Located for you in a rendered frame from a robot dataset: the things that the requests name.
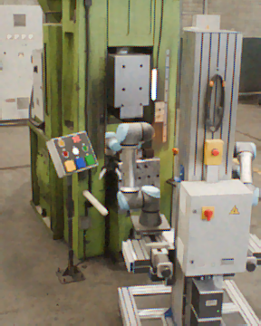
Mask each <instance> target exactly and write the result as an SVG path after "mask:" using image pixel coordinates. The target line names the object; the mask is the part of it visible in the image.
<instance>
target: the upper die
mask: <svg viewBox="0 0 261 326"><path fill-rule="evenodd" d="M107 112H109V113H110V114H112V115H114V116H116V117H118V118H120V119H123V118H135V117H142V106H141V105H140V106H132V107H122V106H121V107H119V108H114V107H112V106H111V105H109V104H107Z"/></svg>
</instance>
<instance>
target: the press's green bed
mask: <svg viewBox="0 0 261 326"><path fill-rule="evenodd" d="M106 210H107V211H108V214H107V215H106V251H107V252H108V253H109V254H110V255H111V256H112V258H113V259H114V260H115V263H116V264H119V263H124V262H125V259H124V256H123V252H122V241H123V242H125V241H126V240H127V239H135V229H134V226H133V223H132V222H131V216H140V213H141V211H138V212H132V213H127V214H120V215H117V214H116V213H115V212H114V210H113V209H112V208H111V207H110V206H109V205H108V204H107V203H106ZM126 242H127V241H126Z"/></svg>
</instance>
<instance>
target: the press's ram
mask: <svg viewBox="0 0 261 326"><path fill-rule="evenodd" d="M149 77H150V56H149V55H146V54H142V53H135V52H131V51H129V53H111V51H108V52H107V104H109V105H111V106H112V107H114V108H119V107H121V106H122V107H132V106H140V105H141V106H144V105H149Z"/></svg>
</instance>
